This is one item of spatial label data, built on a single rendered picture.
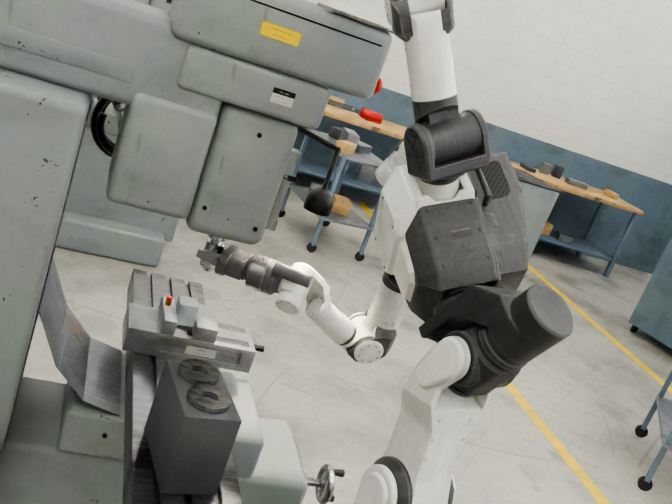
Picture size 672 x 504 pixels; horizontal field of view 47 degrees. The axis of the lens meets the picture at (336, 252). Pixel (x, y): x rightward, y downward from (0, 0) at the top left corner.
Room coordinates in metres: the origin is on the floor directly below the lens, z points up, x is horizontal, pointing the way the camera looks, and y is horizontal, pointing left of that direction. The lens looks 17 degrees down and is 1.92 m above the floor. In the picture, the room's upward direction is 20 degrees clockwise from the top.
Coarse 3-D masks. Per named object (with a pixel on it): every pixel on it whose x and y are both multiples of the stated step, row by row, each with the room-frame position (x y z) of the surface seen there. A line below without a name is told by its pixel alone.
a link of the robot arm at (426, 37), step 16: (384, 0) 1.61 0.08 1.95; (400, 0) 1.55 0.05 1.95; (448, 0) 1.55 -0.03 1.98; (400, 16) 1.53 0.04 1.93; (416, 16) 1.53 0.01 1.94; (432, 16) 1.53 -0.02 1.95; (448, 16) 1.55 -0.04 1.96; (400, 32) 1.54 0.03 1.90; (416, 32) 1.53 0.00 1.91; (432, 32) 1.53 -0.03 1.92; (448, 32) 1.55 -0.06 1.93; (416, 48) 1.54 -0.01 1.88; (432, 48) 1.53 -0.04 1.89; (448, 48) 1.55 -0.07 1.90; (416, 64) 1.54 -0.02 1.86; (432, 64) 1.53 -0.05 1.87; (448, 64) 1.55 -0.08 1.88; (416, 80) 1.55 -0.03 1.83; (432, 80) 1.54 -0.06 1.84; (448, 80) 1.55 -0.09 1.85; (416, 96) 1.55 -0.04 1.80; (432, 96) 1.54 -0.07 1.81; (448, 96) 1.55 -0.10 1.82
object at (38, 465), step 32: (32, 384) 1.84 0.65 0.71; (64, 384) 1.89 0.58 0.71; (32, 416) 1.71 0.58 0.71; (32, 448) 1.60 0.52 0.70; (288, 448) 1.99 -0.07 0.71; (0, 480) 1.57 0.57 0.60; (32, 480) 1.60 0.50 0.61; (64, 480) 1.63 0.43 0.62; (96, 480) 1.65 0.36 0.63; (256, 480) 1.80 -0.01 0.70; (288, 480) 1.84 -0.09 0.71
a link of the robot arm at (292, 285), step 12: (276, 264) 1.79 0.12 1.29; (264, 276) 1.79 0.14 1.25; (276, 276) 1.79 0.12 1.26; (288, 276) 1.78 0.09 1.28; (300, 276) 1.78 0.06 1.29; (312, 276) 1.79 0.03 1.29; (264, 288) 1.80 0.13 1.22; (276, 288) 1.80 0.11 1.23; (288, 288) 1.79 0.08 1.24; (300, 288) 1.80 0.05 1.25; (276, 300) 1.78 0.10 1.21; (288, 300) 1.76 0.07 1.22; (300, 300) 1.78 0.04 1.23; (288, 312) 1.80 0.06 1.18
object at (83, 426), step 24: (240, 384) 2.02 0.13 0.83; (72, 408) 1.62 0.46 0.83; (96, 408) 1.66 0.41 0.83; (120, 408) 1.69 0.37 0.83; (240, 408) 1.89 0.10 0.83; (72, 432) 1.61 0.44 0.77; (96, 432) 1.63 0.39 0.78; (120, 432) 1.65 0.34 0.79; (240, 432) 1.78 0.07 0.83; (96, 456) 1.64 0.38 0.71; (120, 456) 1.65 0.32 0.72; (240, 456) 1.76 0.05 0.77
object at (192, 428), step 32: (160, 384) 1.51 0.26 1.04; (192, 384) 1.45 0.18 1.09; (224, 384) 1.50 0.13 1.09; (160, 416) 1.45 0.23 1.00; (192, 416) 1.34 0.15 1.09; (224, 416) 1.38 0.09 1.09; (160, 448) 1.40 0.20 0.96; (192, 448) 1.35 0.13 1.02; (224, 448) 1.38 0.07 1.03; (160, 480) 1.35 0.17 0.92; (192, 480) 1.36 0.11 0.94
